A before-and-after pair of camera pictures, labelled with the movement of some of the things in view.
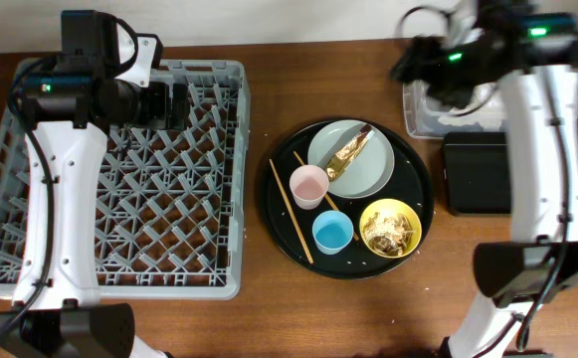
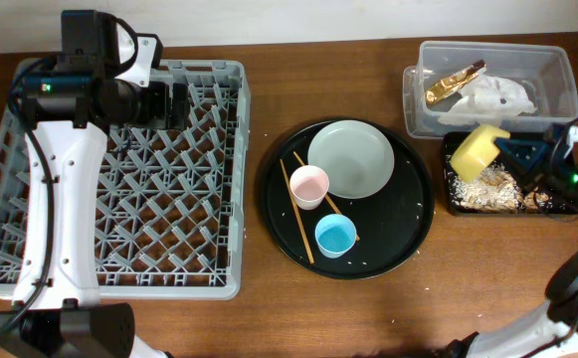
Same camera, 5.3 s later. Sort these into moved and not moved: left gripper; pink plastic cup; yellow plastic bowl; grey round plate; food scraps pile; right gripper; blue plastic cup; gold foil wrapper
Moved: gold foil wrapper; yellow plastic bowl; right gripper; food scraps pile
Not moved: left gripper; pink plastic cup; blue plastic cup; grey round plate
